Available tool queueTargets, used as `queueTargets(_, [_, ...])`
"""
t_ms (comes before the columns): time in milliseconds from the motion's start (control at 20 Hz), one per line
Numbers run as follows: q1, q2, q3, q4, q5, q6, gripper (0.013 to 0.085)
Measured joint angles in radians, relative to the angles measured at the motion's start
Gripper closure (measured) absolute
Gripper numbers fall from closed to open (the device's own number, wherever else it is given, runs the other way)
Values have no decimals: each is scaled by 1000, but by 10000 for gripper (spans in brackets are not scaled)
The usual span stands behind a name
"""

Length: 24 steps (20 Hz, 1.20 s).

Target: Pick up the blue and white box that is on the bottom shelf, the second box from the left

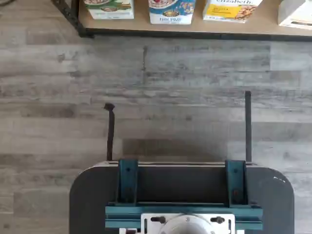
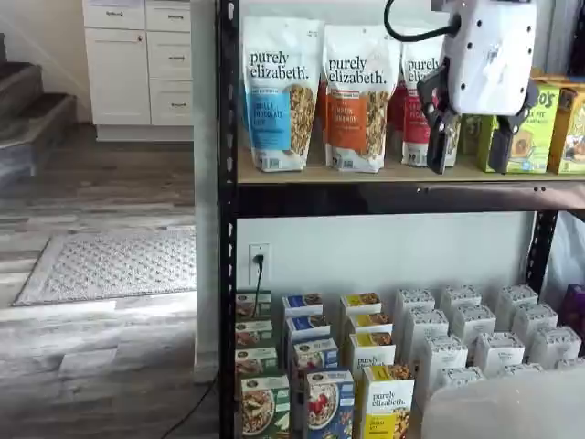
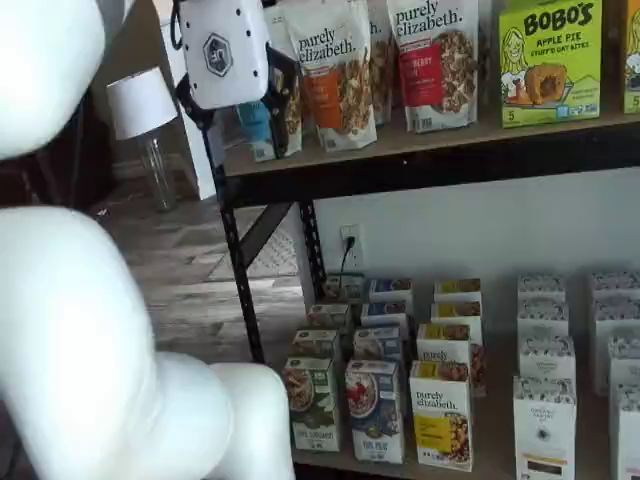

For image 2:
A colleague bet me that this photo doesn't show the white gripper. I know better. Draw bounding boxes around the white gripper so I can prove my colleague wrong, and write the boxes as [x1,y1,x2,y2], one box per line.
[416,0,541,176]

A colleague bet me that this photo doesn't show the blue white oatmeal box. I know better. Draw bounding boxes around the blue white oatmeal box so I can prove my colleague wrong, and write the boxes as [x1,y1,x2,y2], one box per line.
[290,337,340,415]
[284,314,332,344]
[281,293,324,320]
[304,368,356,439]

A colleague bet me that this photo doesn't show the green Bobo's box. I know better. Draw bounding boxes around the green Bobo's box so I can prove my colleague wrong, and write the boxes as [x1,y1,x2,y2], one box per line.
[459,113,497,156]
[477,80,561,175]

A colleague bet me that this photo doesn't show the yellow Bobo's box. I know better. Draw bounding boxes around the yellow Bobo's box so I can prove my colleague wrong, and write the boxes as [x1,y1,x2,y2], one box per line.
[546,86,585,176]

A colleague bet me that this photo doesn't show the purple box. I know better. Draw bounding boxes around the purple box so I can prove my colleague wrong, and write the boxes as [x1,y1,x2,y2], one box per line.
[560,283,585,339]

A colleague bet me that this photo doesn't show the black metal shelf rack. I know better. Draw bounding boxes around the black metal shelf rack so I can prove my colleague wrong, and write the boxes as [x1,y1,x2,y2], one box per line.
[214,0,585,439]

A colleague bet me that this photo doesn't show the green white oatmeal box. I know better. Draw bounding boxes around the green white oatmeal box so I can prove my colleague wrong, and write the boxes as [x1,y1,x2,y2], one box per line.
[240,374,292,439]
[235,318,274,351]
[235,346,279,380]
[235,289,272,323]

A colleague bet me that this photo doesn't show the orange label granola bag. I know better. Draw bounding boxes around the orange label granola bag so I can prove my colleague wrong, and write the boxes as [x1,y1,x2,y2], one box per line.
[322,25,402,174]
[316,81,331,155]

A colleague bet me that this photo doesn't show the white plastic bag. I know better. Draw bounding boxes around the white plastic bag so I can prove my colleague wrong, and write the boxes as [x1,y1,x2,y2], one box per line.
[543,212,585,303]

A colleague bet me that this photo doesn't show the blue label granola bag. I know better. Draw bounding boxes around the blue label granola bag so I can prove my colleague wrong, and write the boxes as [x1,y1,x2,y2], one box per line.
[240,16,325,174]

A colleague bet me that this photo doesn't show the white drawer cabinet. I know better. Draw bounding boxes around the white drawer cabinet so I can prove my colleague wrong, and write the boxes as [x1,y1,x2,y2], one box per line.
[81,0,196,143]

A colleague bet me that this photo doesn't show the grey patterned rug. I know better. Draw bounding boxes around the grey patterned rug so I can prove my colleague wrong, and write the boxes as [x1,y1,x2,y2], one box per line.
[11,226,197,307]

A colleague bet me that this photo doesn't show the dark wooden stairs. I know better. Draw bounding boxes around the dark wooden stairs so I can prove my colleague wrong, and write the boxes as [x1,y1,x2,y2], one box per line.
[0,31,79,188]

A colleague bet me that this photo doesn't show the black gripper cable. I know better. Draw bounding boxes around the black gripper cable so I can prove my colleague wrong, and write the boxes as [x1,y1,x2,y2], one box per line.
[382,0,461,43]

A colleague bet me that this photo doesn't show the black power cord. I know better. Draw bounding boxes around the black power cord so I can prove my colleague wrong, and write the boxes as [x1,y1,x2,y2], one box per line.
[154,252,267,439]

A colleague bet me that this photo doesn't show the white wall outlet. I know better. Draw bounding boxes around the white wall outlet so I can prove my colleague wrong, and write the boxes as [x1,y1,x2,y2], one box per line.
[249,243,271,285]

